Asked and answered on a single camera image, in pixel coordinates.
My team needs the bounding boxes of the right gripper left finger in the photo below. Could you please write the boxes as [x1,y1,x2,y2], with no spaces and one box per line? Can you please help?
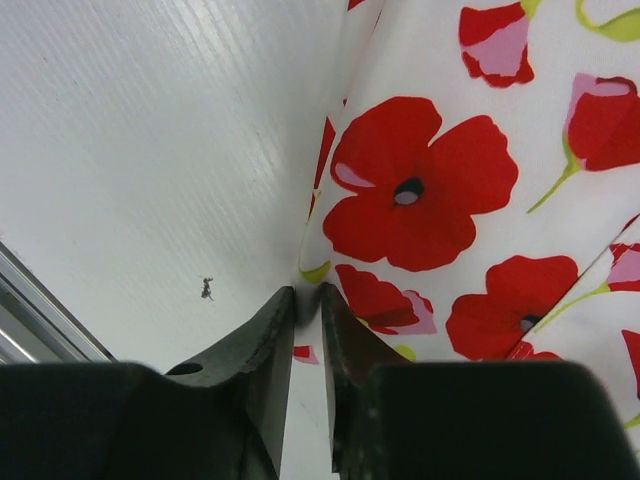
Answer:
[1,287,295,479]

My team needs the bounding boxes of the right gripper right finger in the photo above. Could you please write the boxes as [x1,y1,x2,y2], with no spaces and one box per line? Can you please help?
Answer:
[320,284,639,479]

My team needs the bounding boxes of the red poppy floral skirt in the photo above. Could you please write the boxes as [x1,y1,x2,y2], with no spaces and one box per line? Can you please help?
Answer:
[298,1,639,436]

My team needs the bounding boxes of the aluminium mounting rail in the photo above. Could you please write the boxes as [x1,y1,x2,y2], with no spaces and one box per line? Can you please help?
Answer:
[1,246,116,365]

